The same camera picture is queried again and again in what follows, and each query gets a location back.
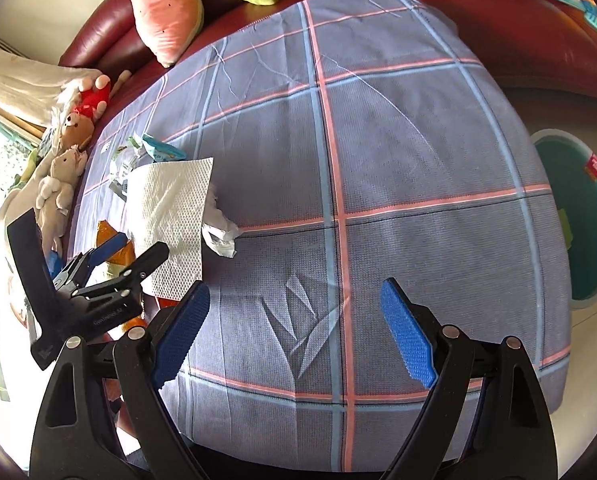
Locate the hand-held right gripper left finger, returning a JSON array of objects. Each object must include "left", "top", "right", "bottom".
[{"left": 28, "top": 280, "right": 212, "bottom": 480}]

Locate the clear plastic wrapper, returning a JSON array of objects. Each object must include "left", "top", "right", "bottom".
[{"left": 108, "top": 135, "right": 145, "bottom": 196}]

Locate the white tissue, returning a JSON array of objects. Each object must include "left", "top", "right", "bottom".
[{"left": 200, "top": 182, "right": 242, "bottom": 260}]

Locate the beige plush bunny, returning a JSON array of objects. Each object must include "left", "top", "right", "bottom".
[{"left": 0, "top": 146, "right": 89, "bottom": 256}]

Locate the pink plush pillow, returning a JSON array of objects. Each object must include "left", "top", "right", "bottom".
[{"left": 123, "top": 0, "right": 205, "bottom": 68}]

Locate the white paper towel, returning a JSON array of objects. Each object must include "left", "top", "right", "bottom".
[{"left": 126, "top": 156, "right": 215, "bottom": 300}]

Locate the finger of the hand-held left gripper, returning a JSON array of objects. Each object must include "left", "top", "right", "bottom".
[
  {"left": 73, "top": 241, "right": 170, "bottom": 301},
  {"left": 53, "top": 232, "right": 129, "bottom": 291}
]

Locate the red leather sofa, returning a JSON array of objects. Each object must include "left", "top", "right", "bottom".
[{"left": 58, "top": 0, "right": 597, "bottom": 111}]

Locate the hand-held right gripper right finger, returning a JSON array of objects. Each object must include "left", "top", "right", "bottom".
[{"left": 379, "top": 277, "right": 559, "bottom": 480}]

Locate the plaid tablecloth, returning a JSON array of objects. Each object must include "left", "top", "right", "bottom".
[{"left": 68, "top": 0, "right": 572, "bottom": 471}]

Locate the teal bucket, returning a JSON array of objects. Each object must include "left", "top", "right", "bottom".
[{"left": 529, "top": 129, "right": 597, "bottom": 311}]

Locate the cream curtain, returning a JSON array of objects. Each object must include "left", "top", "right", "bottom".
[{"left": 0, "top": 30, "right": 102, "bottom": 131}]

